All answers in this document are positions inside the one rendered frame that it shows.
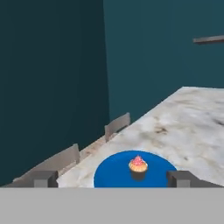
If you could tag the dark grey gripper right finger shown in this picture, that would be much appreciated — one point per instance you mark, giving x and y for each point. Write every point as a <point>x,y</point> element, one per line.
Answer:
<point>180,178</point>

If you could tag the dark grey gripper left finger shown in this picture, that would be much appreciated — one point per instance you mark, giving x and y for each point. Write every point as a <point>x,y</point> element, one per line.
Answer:
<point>43,178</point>

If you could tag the cupcake with pink frosting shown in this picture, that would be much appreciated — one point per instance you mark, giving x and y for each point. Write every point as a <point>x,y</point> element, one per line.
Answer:
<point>138,167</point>

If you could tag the blue round plate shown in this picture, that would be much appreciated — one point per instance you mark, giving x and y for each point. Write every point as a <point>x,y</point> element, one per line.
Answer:
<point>116,172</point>

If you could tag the grey wooden chair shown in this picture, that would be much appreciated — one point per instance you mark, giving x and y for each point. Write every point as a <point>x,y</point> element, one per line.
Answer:
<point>58,162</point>
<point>116,125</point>

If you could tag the grey wall shelf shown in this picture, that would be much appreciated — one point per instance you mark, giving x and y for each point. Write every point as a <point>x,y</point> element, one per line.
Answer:
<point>208,39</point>

